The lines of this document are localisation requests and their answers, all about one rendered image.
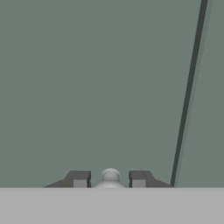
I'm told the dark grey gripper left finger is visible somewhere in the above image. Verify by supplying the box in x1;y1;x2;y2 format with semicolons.
43;170;92;188

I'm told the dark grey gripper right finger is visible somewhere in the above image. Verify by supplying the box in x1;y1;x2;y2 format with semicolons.
129;171;174;188

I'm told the round grey cabinet knob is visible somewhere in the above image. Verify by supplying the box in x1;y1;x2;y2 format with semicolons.
92;167;128;188

